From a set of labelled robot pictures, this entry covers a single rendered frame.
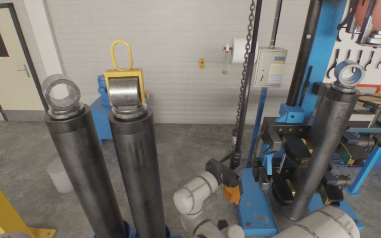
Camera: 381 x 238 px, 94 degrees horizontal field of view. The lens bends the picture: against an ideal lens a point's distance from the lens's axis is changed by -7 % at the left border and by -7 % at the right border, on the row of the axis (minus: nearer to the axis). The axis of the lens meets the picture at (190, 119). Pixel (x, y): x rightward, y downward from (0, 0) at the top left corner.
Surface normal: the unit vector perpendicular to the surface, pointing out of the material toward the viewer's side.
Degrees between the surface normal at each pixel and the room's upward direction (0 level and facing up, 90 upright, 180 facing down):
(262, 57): 90
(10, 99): 90
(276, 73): 90
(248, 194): 0
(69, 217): 0
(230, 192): 90
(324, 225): 5
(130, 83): 48
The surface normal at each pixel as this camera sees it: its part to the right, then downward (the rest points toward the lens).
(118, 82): 0.07, -0.32
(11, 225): 1.00, 0.02
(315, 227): -0.11, -0.95
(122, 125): -0.05, 0.49
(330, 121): -0.65, 0.36
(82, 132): 0.80, 0.29
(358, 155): 0.00, -0.87
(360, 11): -0.45, 0.43
